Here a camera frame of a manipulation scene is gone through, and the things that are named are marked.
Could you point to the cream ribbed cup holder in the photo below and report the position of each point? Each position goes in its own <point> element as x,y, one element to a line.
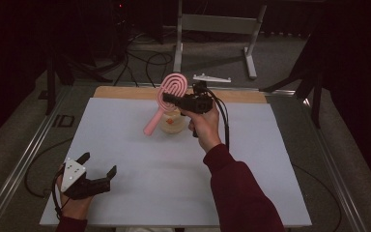
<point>173,126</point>

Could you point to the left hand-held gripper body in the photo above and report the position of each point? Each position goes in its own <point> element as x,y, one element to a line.
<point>88,188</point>

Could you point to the pink hairbrush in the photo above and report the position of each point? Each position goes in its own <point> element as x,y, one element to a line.
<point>174,84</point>

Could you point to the person's left hand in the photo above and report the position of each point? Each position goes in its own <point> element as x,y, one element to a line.
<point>74,207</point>

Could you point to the grey metal stand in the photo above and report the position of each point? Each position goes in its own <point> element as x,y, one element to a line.
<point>217,24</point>

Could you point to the black tripod stand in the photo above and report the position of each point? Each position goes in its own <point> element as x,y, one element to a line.
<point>317,96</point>
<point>51,87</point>

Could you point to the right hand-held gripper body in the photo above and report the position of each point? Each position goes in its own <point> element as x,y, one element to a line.
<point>194,103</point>

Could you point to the person's right hand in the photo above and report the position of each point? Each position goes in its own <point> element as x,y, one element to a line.
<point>205,127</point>

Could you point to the white table mat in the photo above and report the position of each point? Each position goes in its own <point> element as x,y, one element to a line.
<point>161,180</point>

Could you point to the aluminium floor rail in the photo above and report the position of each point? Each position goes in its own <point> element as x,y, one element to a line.
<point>338,180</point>
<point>22,164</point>

